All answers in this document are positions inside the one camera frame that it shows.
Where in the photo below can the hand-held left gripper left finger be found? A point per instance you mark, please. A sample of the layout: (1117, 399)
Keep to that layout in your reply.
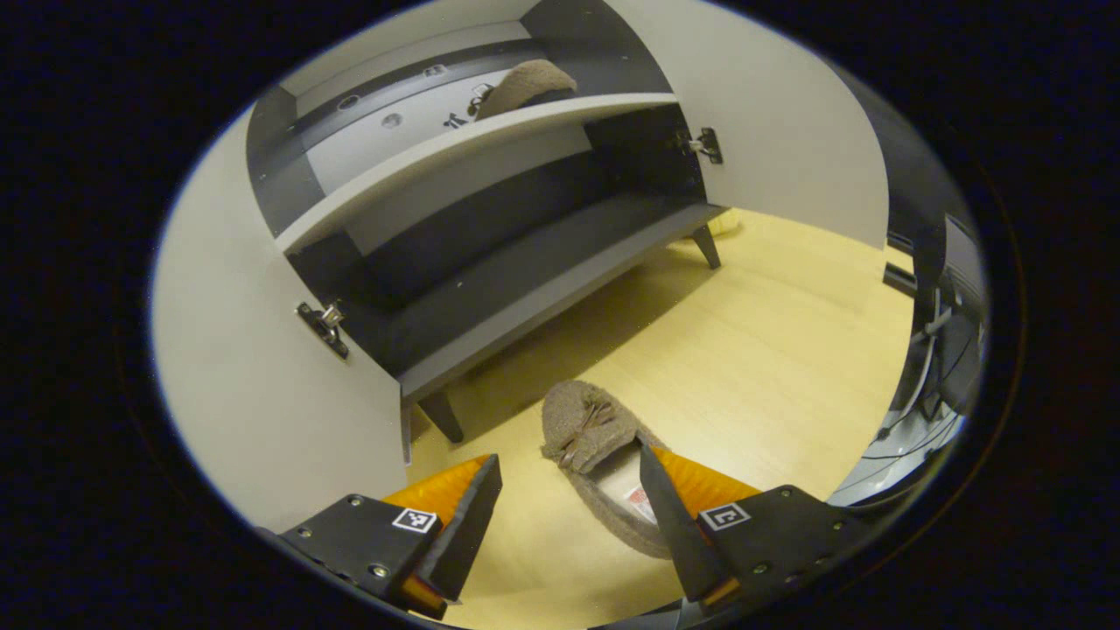
(468, 534)

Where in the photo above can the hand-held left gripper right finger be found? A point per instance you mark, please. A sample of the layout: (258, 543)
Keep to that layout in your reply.
(674, 525)

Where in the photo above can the brown fuzzy shoe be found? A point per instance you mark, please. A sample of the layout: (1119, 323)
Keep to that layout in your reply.
(529, 83)
(586, 429)

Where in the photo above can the grey shoe cabinet door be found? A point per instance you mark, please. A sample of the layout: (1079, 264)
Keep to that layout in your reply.
(787, 131)
(254, 394)

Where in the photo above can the grey shoe cabinet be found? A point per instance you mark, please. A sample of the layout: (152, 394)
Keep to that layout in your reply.
(490, 262)

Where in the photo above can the metal door hinge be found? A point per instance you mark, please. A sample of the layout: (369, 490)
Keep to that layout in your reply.
(707, 144)
(325, 328)

